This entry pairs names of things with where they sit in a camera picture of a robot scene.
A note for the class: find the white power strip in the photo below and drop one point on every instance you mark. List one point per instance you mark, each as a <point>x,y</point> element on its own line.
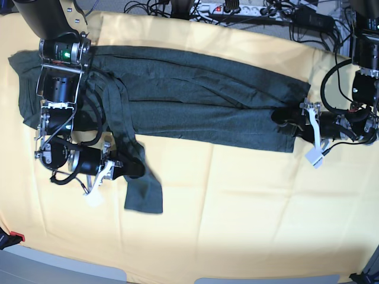
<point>220,10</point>

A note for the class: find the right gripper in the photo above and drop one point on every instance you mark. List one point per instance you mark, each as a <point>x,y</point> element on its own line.
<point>99,164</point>

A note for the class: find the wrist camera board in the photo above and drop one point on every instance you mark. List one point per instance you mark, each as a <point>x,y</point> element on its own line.
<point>94,198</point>
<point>315,157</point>

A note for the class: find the red and black clamp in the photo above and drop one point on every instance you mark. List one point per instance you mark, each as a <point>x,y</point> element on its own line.
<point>11,239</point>

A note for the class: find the black corner clamp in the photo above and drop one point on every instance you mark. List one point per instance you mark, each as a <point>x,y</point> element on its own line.
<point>364,278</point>

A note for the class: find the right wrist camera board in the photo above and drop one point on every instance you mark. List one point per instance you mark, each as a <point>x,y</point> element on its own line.
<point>94,198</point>

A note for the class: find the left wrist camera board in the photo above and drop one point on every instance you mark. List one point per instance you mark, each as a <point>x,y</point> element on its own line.
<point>315,157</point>

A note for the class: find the black power adapter box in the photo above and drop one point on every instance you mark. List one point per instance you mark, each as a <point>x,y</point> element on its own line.
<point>313,21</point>

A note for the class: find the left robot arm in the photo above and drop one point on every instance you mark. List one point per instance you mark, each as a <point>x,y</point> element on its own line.
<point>360,120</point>

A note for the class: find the dark teal long-sleeve shirt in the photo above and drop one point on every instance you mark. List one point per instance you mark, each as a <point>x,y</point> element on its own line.
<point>180,94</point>

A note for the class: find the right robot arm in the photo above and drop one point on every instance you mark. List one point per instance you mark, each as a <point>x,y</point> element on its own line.
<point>64,50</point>

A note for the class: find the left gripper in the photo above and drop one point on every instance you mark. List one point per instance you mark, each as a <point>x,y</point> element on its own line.
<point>316,126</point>

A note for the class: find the yellow table cover cloth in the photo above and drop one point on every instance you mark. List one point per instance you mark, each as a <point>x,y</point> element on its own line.
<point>228,212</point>

